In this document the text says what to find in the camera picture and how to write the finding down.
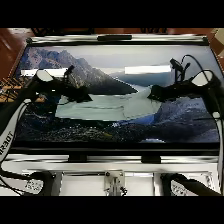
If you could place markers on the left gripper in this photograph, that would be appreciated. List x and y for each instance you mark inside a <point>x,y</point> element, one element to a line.
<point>76,94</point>

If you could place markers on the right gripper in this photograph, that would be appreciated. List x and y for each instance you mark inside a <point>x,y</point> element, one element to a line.
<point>161,93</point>

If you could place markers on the pale grey shirt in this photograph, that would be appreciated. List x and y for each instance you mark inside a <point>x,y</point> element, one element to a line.
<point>110,106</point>

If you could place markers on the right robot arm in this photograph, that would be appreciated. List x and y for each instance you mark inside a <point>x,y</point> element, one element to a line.
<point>191,88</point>

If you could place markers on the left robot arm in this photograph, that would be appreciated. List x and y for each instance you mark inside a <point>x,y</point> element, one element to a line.
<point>10,133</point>

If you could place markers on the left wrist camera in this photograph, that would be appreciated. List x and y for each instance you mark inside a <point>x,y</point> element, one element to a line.
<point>69,71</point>

